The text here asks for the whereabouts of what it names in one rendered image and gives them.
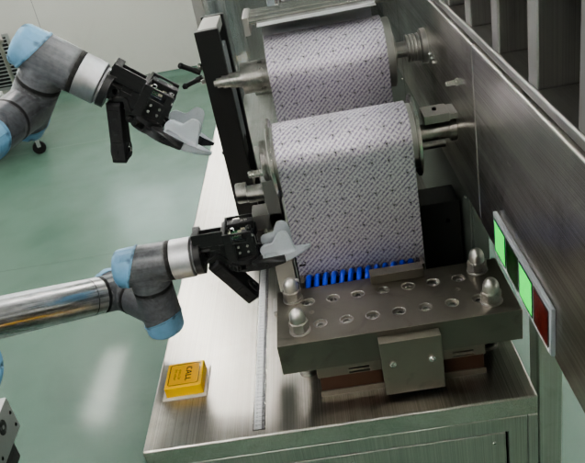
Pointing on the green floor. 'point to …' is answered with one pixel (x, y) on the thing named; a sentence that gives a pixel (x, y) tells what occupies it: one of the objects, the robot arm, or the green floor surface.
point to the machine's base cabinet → (421, 446)
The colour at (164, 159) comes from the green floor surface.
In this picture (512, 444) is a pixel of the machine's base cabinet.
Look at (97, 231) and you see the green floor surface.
